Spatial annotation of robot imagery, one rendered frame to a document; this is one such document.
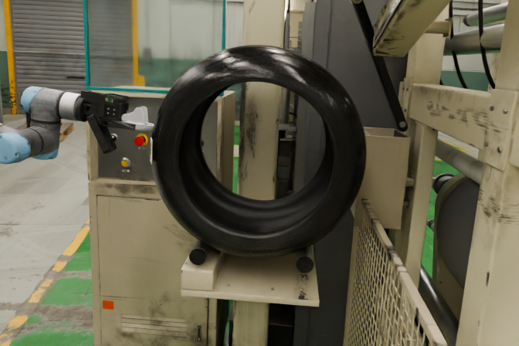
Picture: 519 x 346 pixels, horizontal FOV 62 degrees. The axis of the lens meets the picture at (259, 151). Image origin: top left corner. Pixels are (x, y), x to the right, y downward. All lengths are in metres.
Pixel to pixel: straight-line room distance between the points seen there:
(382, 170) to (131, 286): 1.18
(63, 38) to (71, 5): 0.73
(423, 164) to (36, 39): 10.21
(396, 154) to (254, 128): 0.46
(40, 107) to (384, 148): 0.99
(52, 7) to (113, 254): 9.35
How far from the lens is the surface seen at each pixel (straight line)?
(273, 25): 1.41
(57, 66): 10.95
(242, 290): 1.22
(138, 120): 1.20
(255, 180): 1.46
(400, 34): 1.20
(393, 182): 1.42
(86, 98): 1.25
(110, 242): 1.95
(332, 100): 1.04
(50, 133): 1.30
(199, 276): 1.19
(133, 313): 2.07
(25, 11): 11.19
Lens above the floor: 1.41
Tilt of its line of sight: 12 degrees down
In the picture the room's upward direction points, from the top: 3 degrees clockwise
